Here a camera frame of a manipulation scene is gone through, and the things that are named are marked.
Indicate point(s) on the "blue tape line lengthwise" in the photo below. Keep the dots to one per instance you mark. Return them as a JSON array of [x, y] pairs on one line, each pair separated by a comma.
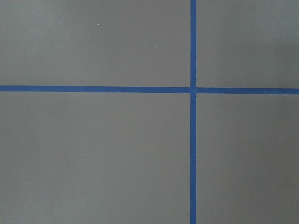
[[193, 115]]

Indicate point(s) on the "blue tape line crosswise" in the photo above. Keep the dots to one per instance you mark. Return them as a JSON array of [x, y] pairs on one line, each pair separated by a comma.
[[119, 89]]

